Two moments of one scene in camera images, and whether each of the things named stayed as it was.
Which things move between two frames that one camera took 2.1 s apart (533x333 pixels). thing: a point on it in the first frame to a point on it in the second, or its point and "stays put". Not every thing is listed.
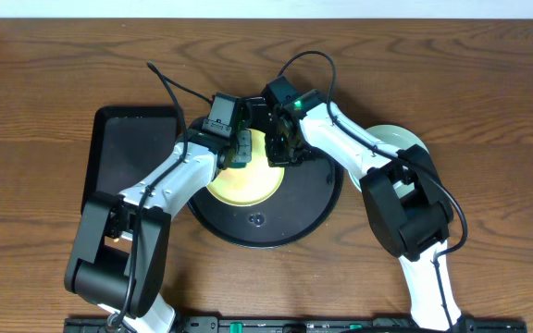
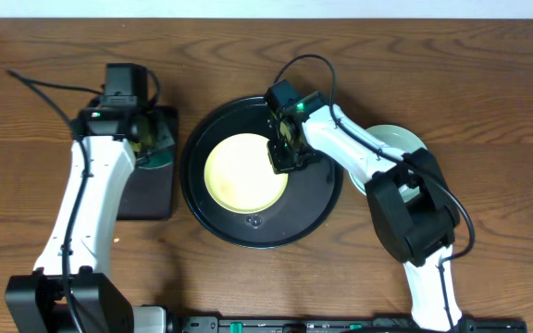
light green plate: (398, 137) stays put
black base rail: (305, 325) stays put
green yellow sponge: (244, 139) to (154, 146)
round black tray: (309, 196) stays put
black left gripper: (241, 148) to (156, 140)
